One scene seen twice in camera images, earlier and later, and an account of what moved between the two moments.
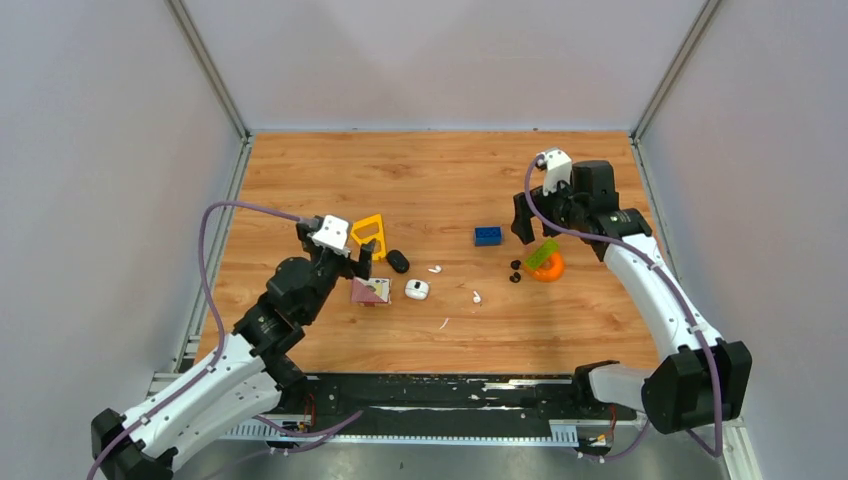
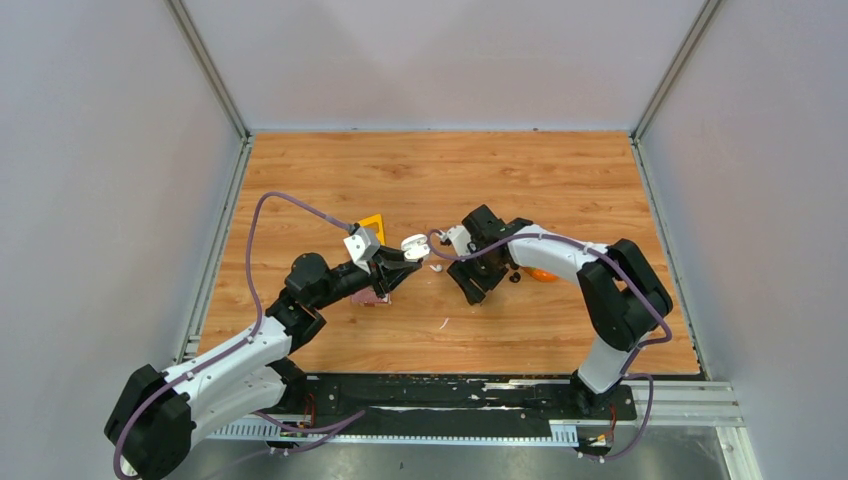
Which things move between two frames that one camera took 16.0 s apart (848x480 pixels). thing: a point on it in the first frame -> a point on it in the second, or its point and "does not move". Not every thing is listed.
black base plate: [442, 404] does not move
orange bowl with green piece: [550, 273] does not move
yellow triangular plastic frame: [379, 249] does not move
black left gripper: [313, 248] -> [389, 267]
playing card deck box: [374, 291] does not move
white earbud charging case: [417, 289] -> [415, 247]
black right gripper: [521, 224] -> [462, 272]
